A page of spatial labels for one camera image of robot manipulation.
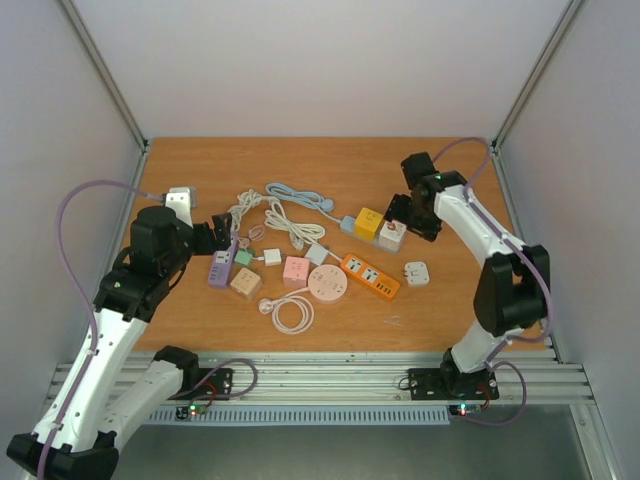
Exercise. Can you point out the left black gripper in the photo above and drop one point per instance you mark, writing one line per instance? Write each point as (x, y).
(223, 231)

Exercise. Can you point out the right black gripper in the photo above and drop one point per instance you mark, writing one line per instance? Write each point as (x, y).
(406, 215)

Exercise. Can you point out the white cube socket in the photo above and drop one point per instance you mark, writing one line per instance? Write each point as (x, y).
(391, 235)

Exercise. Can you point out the yellow cube socket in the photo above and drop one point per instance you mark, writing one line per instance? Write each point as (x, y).
(367, 224)

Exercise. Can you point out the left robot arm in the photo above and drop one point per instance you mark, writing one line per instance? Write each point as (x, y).
(84, 431)

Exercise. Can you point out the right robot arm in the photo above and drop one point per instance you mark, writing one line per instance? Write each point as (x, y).
(513, 291)

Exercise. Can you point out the grey white plug adapter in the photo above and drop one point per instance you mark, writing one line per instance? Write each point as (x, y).
(316, 254)

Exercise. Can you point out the green small adapter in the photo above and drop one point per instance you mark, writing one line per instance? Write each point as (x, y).
(244, 257)

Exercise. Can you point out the purple power strip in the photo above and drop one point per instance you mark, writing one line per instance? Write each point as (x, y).
(221, 268)

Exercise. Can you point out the white usb charger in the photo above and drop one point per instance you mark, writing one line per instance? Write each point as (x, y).
(272, 257)

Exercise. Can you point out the beige cube socket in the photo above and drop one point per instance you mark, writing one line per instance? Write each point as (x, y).
(246, 283)

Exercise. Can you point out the orange power strip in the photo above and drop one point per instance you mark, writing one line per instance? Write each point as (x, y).
(370, 277)

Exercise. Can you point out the pink cube socket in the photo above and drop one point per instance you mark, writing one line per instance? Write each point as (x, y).
(295, 272)

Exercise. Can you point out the pink round socket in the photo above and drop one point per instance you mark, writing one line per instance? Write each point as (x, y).
(327, 284)

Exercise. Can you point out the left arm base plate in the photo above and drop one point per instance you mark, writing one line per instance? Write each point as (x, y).
(220, 383)

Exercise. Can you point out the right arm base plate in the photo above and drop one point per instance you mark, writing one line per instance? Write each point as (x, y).
(437, 384)

